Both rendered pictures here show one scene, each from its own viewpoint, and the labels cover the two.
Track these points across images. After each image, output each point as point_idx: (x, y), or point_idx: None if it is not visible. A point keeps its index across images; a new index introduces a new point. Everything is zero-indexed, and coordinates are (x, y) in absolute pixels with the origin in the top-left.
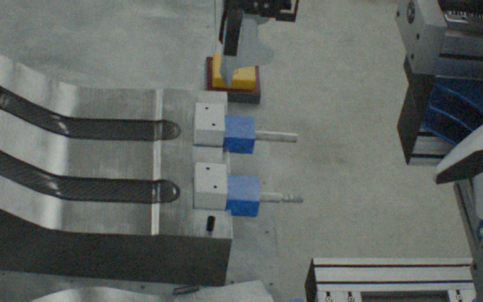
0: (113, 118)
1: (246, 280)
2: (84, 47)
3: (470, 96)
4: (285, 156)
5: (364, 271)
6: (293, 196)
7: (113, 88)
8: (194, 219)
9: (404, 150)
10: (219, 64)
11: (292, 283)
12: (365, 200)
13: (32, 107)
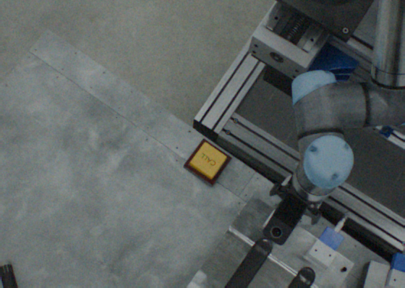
0: (237, 266)
1: (346, 255)
2: (123, 226)
3: (331, 64)
4: None
5: (222, 98)
6: (346, 216)
7: (212, 251)
8: (333, 273)
9: (284, 91)
10: (202, 166)
11: None
12: (131, 29)
13: None
